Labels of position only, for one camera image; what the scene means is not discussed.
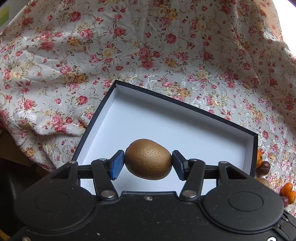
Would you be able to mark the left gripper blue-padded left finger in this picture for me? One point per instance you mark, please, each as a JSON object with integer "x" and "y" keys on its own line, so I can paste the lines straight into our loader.
{"x": 104, "y": 172}

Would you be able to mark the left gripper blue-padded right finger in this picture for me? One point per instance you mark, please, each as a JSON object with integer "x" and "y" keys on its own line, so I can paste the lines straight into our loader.
{"x": 192, "y": 172}

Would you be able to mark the brown kiwi fruit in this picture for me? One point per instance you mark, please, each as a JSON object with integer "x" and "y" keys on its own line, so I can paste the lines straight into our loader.
{"x": 148, "y": 160}

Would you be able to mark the small orange tangerine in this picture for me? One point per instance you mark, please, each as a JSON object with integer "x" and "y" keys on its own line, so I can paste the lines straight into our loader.
{"x": 259, "y": 158}

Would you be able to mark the dark red plum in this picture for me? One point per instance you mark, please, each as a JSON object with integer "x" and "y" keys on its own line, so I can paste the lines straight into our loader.
{"x": 263, "y": 169}

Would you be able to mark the small orange mandarin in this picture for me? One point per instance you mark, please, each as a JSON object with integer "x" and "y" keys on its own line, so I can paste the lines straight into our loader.
{"x": 287, "y": 191}

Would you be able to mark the floral tablecloth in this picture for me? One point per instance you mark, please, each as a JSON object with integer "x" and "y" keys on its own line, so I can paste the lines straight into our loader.
{"x": 59, "y": 58}

